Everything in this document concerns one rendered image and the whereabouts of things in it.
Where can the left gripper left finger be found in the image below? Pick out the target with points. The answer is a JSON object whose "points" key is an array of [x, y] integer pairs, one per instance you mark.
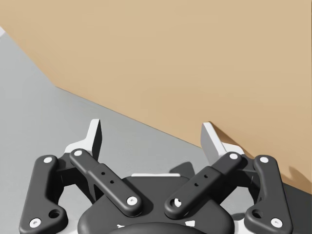
{"points": [[107, 181]]}

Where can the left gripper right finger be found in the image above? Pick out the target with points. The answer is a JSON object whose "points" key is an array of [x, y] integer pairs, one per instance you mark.
{"points": [[207, 178]]}

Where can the tall board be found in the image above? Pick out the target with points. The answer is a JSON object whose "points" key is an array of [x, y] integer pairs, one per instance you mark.
{"points": [[185, 68]]}

